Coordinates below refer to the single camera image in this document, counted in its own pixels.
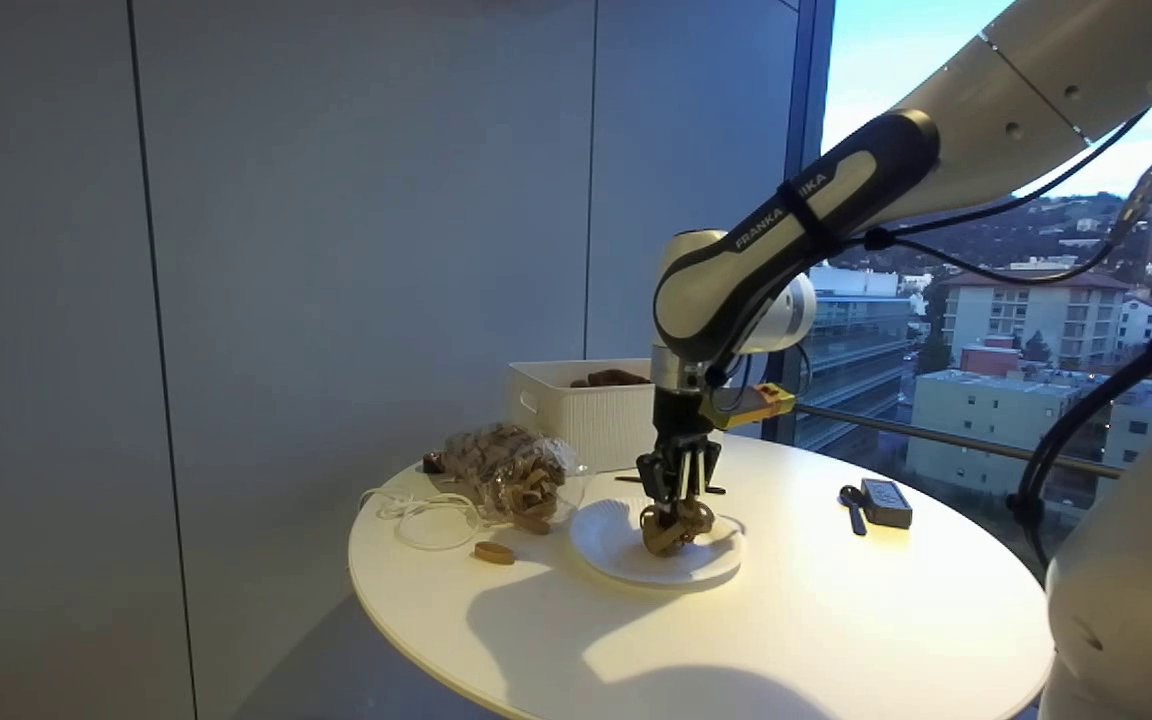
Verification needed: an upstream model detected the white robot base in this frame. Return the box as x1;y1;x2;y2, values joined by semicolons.
1039;440;1152;720

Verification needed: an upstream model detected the black cable hose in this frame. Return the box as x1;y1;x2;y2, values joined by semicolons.
1006;301;1152;538

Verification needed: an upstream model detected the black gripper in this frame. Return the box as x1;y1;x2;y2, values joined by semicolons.
635;394;720;538

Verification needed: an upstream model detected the white round plate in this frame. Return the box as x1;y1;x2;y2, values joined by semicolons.
570;501;743;592

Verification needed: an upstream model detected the white plastic storage box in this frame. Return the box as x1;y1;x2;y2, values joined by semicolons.
510;360;657;471

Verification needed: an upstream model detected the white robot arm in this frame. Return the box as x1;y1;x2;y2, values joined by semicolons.
635;0;1152;556

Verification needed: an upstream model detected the dark object in box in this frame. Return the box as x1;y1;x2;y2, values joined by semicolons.
570;370;653;387

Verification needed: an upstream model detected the black rectangular sponge block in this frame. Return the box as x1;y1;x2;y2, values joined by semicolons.
861;479;914;528

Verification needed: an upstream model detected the stray rubber band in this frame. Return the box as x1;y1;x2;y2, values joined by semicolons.
473;540;516;565

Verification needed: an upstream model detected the black spoon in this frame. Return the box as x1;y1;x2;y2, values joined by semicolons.
837;485;868;538

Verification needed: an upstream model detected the round white table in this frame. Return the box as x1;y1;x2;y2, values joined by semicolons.
347;438;1054;720

